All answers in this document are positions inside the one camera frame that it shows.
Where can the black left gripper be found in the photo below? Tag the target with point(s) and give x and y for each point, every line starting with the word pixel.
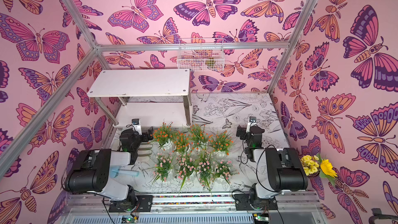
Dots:
pixel 150 137

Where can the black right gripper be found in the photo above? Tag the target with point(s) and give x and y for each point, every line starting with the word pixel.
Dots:
pixel 241 133

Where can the pink flower pot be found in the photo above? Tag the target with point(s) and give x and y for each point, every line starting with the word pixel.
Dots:
pixel 185 168
pixel 163 166
pixel 224 170
pixel 204 170

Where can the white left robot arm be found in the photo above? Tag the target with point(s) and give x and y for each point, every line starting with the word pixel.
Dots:
pixel 94 171

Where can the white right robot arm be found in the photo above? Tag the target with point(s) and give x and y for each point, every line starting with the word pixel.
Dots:
pixel 277 171

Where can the white two-tier rack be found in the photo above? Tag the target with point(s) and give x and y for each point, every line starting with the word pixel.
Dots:
pixel 113 89

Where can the orange flower pot far left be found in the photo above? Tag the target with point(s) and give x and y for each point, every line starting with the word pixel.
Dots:
pixel 164 135

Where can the orange flower pot far right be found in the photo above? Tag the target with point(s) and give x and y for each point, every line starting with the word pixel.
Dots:
pixel 221 142

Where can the light blue tube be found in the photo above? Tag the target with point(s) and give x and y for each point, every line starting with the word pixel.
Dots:
pixel 127 172

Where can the yellow sunflower bouquet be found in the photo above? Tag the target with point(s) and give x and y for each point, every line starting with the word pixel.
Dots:
pixel 315 165

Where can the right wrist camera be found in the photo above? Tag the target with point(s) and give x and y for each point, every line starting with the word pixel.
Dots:
pixel 252 120

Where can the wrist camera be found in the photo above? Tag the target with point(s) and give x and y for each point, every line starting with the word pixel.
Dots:
pixel 252 120
pixel 136 125

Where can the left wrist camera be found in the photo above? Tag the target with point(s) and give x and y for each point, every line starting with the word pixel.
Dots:
pixel 136 125

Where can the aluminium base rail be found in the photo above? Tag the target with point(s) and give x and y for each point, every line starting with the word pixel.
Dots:
pixel 301 207

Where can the white wire basket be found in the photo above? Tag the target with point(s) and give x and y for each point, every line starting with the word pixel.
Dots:
pixel 201 54

